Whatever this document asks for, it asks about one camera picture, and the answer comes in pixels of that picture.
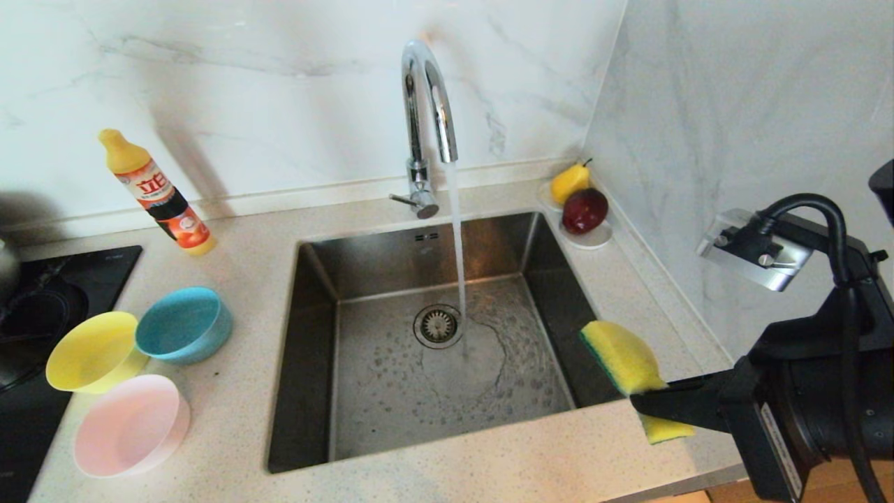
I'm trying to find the yellow plastic bowl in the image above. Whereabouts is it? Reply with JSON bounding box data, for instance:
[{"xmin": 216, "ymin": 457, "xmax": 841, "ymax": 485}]
[{"xmin": 45, "ymin": 311, "xmax": 149, "ymax": 395}]

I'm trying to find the yellow fish-shaped sponge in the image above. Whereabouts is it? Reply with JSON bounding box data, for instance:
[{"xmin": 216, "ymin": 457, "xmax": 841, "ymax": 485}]
[{"xmin": 580, "ymin": 320, "xmax": 697, "ymax": 446}]

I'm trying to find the blue plastic bowl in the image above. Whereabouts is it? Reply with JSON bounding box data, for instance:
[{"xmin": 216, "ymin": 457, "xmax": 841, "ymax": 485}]
[{"xmin": 135, "ymin": 286, "xmax": 233, "ymax": 365}]

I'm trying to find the round metal drain strainer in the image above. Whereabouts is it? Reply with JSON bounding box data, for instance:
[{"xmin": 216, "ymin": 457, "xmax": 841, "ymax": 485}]
[{"xmin": 413, "ymin": 303, "xmax": 464, "ymax": 349}]

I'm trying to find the yellow pear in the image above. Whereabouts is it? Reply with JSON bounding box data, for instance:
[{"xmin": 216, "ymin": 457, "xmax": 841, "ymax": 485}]
[{"xmin": 550, "ymin": 159, "xmax": 593, "ymax": 206}]

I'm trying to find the dark red apple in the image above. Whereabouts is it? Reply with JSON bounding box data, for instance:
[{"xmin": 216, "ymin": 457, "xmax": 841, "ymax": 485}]
[{"xmin": 562, "ymin": 188, "xmax": 609, "ymax": 235}]

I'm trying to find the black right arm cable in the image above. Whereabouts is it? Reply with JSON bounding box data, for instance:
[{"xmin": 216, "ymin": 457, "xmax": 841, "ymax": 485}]
[{"xmin": 758, "ymin": 194, "xmax": 888, "ymax": 503}]

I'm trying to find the chrome gooseneck faucet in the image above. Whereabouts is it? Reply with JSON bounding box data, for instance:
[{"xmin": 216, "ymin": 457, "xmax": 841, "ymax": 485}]
[{"xmin": 388, "ymin": 39, "xmax": 460, "ymax": 220}]

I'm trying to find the small white dish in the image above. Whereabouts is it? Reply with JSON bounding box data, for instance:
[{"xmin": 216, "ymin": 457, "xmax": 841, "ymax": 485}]
[{"xmin": 538, "ymin": 180, "xmax": 614, "ymax": 250}]

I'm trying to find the stainless steel sink basin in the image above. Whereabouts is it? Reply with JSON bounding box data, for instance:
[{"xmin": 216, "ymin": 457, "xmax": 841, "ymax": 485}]
[{"xmin": 267, "ymin": 212, "xmax": 633, "ymax": 474}]

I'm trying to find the black induction cooktop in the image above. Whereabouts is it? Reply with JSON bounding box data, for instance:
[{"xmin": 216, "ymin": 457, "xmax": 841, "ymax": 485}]
[{"xmin": 0, "ymin": 245, "xmax": 143, "ymax": 503}]

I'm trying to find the orange yellow dish soap bottle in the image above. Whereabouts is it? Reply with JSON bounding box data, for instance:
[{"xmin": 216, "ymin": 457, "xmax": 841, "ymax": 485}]
[{"xmin": 98, "ymin": 129, "xmax": 216, "ymax": 256}]

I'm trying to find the clear running water stream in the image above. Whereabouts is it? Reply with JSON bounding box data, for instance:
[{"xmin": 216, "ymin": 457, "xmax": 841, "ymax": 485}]
[{"xmin": 444, "ymin": 161, "xmax": 470, "ymax": 357}]

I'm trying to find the pink plastic bowl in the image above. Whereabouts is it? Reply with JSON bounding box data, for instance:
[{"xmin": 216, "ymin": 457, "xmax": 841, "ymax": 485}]
[{"xmin": 73, "ymin": 374, "xmax": 191, "ymax": 479}]

